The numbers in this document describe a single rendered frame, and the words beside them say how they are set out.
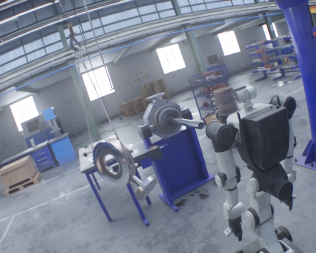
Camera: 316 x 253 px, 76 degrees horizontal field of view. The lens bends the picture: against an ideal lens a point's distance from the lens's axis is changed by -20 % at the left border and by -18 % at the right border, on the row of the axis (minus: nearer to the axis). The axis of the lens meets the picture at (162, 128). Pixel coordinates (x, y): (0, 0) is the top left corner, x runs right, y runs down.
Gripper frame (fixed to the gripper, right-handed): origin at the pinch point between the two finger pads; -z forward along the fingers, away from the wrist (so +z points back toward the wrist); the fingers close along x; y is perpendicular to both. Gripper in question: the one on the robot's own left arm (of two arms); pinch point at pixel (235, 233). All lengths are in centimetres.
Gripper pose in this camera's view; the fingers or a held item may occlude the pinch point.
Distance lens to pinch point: 167.8
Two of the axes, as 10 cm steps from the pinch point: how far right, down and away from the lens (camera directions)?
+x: -2.8, -3.3, 9.0
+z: -2.7, -8.7, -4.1
